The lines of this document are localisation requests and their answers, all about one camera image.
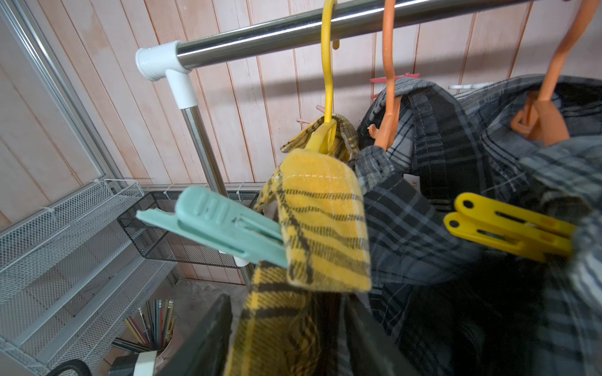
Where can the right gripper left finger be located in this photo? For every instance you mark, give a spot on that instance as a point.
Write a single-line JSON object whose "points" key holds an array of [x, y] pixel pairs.
{"points": [[205, 350]]}

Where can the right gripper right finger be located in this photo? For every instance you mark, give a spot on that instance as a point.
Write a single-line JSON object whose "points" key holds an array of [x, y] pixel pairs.
{"points": [[372, 351]]}

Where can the mint green clothespin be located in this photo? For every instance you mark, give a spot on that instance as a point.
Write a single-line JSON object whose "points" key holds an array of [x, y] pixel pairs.
{"points": [[212, 220]]}

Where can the yellow plaid shirt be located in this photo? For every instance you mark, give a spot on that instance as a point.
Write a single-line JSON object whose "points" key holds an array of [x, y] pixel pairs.
{"points": [[292, 321]]}

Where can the yellow plastic hanger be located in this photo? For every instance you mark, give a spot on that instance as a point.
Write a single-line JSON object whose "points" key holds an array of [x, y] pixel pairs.
{"points": [[322, 140]]}

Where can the orange hanger left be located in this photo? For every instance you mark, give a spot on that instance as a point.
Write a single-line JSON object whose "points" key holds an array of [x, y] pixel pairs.
{"points": [[385, 134]]}

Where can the orange hanger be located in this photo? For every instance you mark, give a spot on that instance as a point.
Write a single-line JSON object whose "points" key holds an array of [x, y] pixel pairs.
{"points": [[385, 134], [540, 120]]}

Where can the orange hanger right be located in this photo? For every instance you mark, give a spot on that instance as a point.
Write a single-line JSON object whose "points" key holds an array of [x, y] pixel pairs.
{"points": [[540, 120]]}

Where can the pink pencil cup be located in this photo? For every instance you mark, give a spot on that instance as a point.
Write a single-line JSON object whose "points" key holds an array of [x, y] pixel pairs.
{"points": [[152, 329]]}

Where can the grey plaid shirt left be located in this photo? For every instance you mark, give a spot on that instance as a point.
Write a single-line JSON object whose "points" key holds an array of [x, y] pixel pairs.
{"points": [[450, 306]]}

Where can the grey plaid shirt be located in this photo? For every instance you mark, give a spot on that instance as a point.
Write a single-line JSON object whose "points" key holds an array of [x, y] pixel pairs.
{"points": [[450, 306], [562, 181]]}

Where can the yellow clothespin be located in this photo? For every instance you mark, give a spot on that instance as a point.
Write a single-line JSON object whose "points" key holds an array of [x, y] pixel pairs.
{"points": [[509, 228]]}

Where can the grey plaid shirt right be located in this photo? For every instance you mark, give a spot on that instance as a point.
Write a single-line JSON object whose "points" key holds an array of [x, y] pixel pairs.
{"points": [[562, 181]]}

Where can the metal clothes rack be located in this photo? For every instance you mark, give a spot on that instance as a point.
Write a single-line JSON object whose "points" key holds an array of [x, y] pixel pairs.
{"points": [[175, 61]]}

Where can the black mesh wall basket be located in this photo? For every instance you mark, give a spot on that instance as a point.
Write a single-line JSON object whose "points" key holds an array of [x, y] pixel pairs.
{"points": [[158, 244]]}

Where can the white wire mesh shelf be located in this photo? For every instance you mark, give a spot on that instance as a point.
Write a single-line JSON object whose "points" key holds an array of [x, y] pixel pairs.
{"points": [[71, 276]]}

